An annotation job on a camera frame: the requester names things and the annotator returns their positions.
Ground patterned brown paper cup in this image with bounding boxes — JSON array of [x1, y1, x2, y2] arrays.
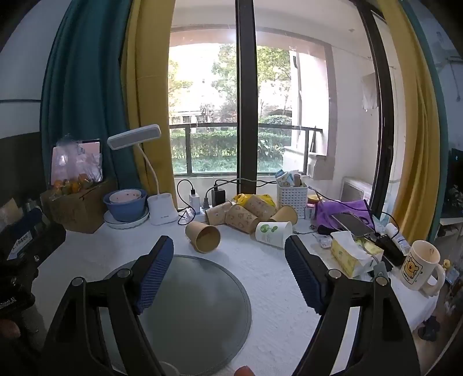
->
[[205, 201, 232, 226], [246, 194, 276, 221], [225, 204, 260, 234]]

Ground hanging white cloth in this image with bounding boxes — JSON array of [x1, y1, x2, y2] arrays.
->
[[361, 71, 379, 111]]

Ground white bear-print mug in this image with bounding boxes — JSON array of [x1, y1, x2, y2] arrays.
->
[[400, 239, 447, 298]]

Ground white plate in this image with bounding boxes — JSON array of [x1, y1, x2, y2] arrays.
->
[[103, 209, 150, 230]]

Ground white desk lamp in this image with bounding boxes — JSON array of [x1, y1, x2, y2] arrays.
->
[[107, 124, 179, 226]]

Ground black cable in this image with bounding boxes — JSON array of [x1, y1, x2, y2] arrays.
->
[[176, 179, 195, 215], [213, 177, 280, 189]]

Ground yellow curtain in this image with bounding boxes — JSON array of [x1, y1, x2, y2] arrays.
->
[[120, 0, 179, 207], [375, 0, 440, 244]]

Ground plain brown paper cup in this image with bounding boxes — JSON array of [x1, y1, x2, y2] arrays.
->
[[269, 205, 299, 224], [185, 220, 221, 253]]

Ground plastic bag of oranges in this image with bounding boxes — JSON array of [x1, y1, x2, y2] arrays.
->
[[50, 135, 104, 191]]

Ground white power strip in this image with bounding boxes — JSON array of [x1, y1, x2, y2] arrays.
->
[[178, 207, 207, 222]]

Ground packets in basket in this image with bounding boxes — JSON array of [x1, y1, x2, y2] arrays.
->
[[275, 169, 303, 188]]

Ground white outdoor appliance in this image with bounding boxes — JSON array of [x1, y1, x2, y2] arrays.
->
[[340, 176, 373, 203]]

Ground yellow plastic bag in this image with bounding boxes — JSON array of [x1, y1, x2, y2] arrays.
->
[[231, 193, 276, 209]]

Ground yellow tissue box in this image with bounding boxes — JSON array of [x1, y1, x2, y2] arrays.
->
[[330, 231, 384, 279]]

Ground black oblong case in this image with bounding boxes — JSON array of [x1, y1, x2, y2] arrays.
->
[[375, 234, 405, 267]]

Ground purple cloth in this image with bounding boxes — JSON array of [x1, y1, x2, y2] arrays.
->
[[315, 200, 374, 236]]

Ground cardboard box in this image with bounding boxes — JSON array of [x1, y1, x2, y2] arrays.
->
[[40, 178, 117, 233]]

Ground white spray bottle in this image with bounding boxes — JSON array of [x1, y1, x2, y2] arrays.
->
[[384, 223, 411, 254]]

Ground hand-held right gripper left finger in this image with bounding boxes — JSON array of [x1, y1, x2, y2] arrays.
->
[[43, 235, 174, 376]]

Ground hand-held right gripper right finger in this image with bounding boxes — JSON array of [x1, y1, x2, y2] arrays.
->
[[284, 235, 422, 376]]

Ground white plastic basket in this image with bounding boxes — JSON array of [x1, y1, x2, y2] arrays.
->
[[277, 182, 309, 220]]

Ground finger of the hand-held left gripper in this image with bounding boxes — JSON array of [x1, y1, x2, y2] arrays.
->
[[3, 207, 67, 258]]

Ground person's left hand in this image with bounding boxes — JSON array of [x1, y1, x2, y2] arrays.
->
[[0, 318, 21, 339]]

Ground round grey mat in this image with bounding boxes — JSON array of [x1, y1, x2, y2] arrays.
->
[[99, 255, 252, 372]]

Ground blue bowl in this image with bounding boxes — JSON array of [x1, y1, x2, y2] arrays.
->
[[103, 188, 148, 222]]

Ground white green-print paper cup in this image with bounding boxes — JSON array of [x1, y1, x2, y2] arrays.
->
[[255, 220, 293, 248]]

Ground balcony railing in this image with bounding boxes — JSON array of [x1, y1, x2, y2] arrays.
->
[[169, 124, 323, 176]]

